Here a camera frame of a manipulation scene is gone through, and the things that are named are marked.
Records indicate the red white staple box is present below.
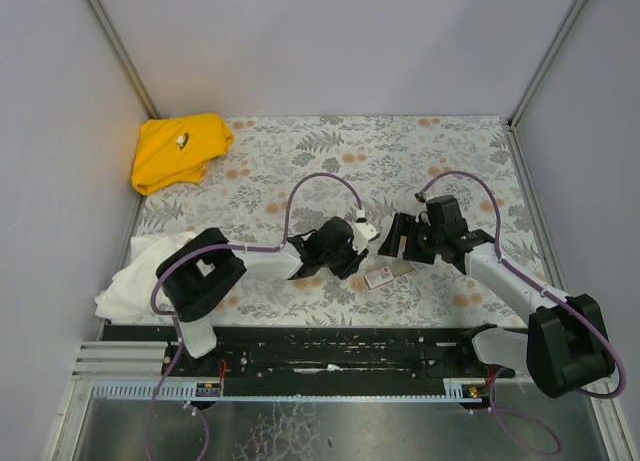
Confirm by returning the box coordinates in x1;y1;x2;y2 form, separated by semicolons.
364;261;414;290

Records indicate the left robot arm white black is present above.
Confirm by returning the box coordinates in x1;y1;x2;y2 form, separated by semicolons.
152;216;379;359

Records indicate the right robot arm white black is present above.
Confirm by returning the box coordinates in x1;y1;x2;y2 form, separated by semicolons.
379;196;615;398

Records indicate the floral patterned table mat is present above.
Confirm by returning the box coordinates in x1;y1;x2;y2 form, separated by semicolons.
138;116;545;327

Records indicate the yellow folded cloth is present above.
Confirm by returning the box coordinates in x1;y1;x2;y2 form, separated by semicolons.
130;113;234;196

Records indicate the white crumpled cloth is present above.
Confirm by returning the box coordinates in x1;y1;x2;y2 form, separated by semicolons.
95;231;196;321

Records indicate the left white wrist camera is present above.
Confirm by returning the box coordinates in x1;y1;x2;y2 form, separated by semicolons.
351;209;380;254

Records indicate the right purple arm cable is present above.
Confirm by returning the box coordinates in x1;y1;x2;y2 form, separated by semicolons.
414;170;627;400

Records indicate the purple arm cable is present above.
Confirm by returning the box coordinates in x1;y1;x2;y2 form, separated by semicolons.
151;173;366;316
414;170;627;400

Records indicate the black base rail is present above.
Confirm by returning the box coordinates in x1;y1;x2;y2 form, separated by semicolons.
160;323;516;382

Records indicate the white slotted cable duct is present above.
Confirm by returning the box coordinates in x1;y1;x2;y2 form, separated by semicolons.
92;381;482;407

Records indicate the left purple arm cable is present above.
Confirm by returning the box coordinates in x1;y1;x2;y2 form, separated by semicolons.
151;173;366;316

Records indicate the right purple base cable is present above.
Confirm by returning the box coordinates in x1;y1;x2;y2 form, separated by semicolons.
487;370;562;456

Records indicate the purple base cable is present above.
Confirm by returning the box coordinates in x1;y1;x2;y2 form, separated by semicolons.
487;370;562;456
143;340;211;461

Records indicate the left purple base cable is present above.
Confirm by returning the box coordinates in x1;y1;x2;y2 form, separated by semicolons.
143;340;211;461

